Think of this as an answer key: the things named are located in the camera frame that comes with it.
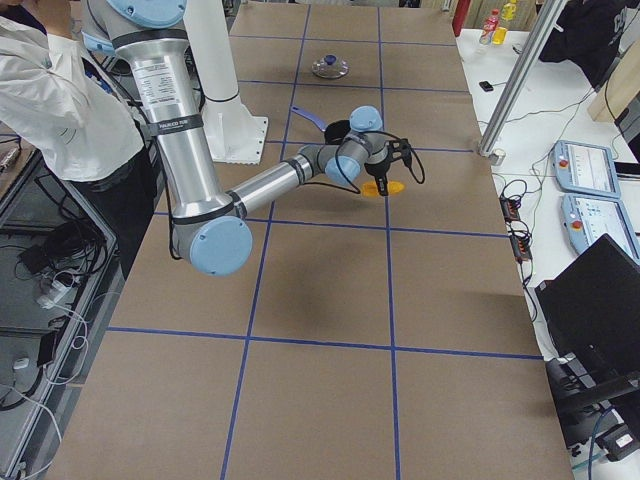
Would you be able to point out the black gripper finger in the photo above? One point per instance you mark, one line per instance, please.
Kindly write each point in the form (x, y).
(381, 182)

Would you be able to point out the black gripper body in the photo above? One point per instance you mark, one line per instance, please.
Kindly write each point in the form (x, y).
(377, 168)

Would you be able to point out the yellow corn cob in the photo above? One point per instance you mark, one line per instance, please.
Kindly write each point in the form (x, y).
(369, 188)

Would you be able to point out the glass pot lid blue knob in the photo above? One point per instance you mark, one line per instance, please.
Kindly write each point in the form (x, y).
(330, 67)

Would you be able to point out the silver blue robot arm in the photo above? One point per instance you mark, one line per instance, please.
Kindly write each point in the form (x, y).
(180, 57)

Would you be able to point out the dark blue saucepan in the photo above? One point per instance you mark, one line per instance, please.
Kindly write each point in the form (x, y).
(334, 132)

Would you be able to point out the small black device on table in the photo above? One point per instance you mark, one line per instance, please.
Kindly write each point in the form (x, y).
(486, 86)

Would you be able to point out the black orange power strip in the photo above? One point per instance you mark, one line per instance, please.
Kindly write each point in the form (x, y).
(519, 233)

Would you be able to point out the upper blue teach pendant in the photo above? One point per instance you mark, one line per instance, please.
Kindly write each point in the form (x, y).
(585, 168)

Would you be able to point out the blue teach pendant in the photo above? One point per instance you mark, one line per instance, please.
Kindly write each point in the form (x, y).
(587, 218)
(585, 168)

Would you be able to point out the lower blue teach pendant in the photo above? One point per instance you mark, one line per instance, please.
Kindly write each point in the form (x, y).
(587, 218)

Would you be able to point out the person in black clothes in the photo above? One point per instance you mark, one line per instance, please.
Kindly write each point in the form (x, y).
(589, 36)

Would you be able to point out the black laptop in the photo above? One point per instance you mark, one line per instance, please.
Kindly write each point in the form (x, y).
(592, 315)

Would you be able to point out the person in white shirt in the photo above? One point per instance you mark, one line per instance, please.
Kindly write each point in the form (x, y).
(60, 101)

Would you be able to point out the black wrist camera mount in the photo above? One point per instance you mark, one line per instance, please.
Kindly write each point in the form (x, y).
(400, 150)

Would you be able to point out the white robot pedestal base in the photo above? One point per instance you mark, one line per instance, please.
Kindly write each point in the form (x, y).
(233, 134)

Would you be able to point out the aluminium frame post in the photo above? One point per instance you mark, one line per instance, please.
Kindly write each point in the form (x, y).
(538, 36)

